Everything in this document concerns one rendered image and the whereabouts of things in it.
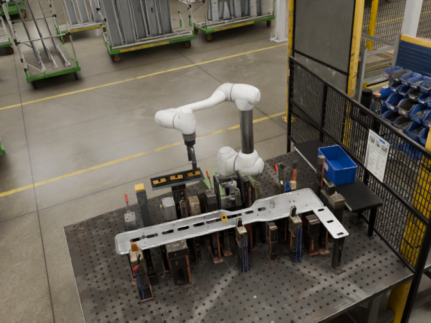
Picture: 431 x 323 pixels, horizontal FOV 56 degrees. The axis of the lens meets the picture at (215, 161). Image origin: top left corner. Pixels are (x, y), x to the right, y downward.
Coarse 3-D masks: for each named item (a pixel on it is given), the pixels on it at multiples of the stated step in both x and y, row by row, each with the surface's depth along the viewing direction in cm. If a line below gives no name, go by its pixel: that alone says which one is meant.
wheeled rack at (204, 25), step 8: (200, 0) 904; (208, 0) 992; (200, 8) 990; (232, 16) 1003; (248, 16) 979; (264, 16) 989; (272, 16) 991; (200, 24) 951; (208, 24) 957; (216, 24) 960; (224, 24) 951; (232, 24) 952; (240, 24) 957; (208, 32) 929; (208, 40) 949
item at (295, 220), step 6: (294, 222) 250; (300, 222) 251; (288, 228) 263; (294, 228) 252; (300, 228) 253; (294, 234) 255; (300, 234) 256; (288, 240) 268; (294, 240) 260; (288, 246) 271; (294, 246) 263; (300, 246) 261; (288, 252) 273; (294, 252) 264; (300, 252) 264; (294, 258) 267; (300, 258) 267
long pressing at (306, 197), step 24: (288, 192) 282; (312, 192) 282; (192, 216) 269; (216, 216) 267; (240, 216) 266; (264, 216) 264; (288, 216) 263; (120, 240) 254; (144, 240) 253; (168, 240) 251
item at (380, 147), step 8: (368, 136) 264; (376, 136) 255; (376, 144) 257; (384, 144) 249; (392, 144) 244; (368, 152) 268; (376, 152) 258; (384, 152) 250; (368, 160) 270; (376, 160) 260; (384, 160) 252; (368, 168) 272; (376, 168) 262; (384, 168) 254; (376, 176) 264; (384, 176) 256
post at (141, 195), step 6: (144, 186) 277; (138, 192) 273; (144, 192) 274; (138, 198) 275; (144, 198) 277; (138, 204) 278; (144, 204) 280; (144, 210) 282; (144, 216) 285; (144, 222) 288; (150, 222) 289
